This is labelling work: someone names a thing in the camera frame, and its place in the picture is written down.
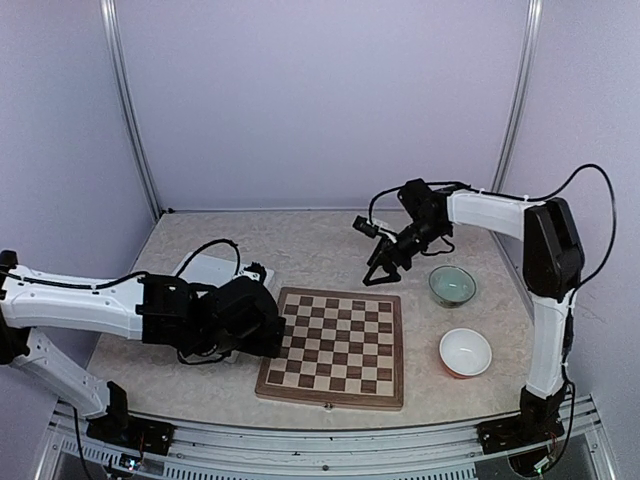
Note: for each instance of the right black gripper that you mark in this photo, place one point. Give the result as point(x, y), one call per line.
point(390, 253)

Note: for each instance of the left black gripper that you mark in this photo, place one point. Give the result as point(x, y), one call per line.
point(258, 344)

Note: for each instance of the wooden chess board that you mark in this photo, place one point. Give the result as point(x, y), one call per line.
point(339, 350)

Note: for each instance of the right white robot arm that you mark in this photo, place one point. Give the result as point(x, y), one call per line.
point(553, 260)

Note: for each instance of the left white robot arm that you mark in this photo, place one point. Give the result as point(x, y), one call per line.
point(153, 309)

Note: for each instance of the clear glass bowl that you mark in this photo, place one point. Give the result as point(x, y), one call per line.
point(451, 286)

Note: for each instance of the white divided plastic tray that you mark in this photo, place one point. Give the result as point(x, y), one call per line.
point(205, 273)

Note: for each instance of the white orange ceramic bowl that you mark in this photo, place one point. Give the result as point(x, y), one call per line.
point(465, 353)

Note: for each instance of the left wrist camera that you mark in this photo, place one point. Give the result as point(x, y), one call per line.
point(254, 271)

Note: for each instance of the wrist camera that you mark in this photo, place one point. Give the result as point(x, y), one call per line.
point(254, 271)
point(372, 229)

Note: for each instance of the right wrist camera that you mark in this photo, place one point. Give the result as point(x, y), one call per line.
point(372, 229)

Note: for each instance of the front aluminium rail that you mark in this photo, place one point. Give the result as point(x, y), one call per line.
point(202, 450)

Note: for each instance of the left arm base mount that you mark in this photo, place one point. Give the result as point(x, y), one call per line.
point(135, 433)

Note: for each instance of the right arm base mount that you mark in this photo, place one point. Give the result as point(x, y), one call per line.
point(512, 432)

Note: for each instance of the right aluminium frame post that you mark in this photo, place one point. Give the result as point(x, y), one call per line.
point(525, 66)

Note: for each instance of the aluminium frame post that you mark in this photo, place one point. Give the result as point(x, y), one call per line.
point(525, 66)
point(116, 51)

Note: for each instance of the left aluminium frame post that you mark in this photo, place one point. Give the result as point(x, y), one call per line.
point(116, 51)

